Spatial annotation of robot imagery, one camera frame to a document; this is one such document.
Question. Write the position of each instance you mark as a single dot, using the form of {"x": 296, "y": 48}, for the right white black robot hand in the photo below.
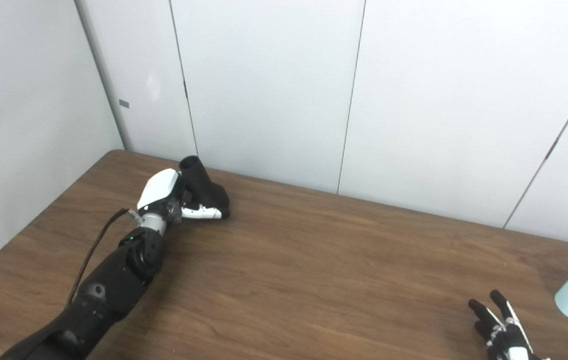
{"x": 504, "y": 335}

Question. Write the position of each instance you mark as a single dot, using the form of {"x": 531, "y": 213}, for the black funnel-shaped nozzle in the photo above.
{"x": 206, "y": 190}

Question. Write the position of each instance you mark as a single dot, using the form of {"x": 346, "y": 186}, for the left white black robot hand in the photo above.
{"x": 158, "y": 190}

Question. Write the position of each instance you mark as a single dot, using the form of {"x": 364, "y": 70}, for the small grey wall tag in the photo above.
{"x": 124, "y": 103}

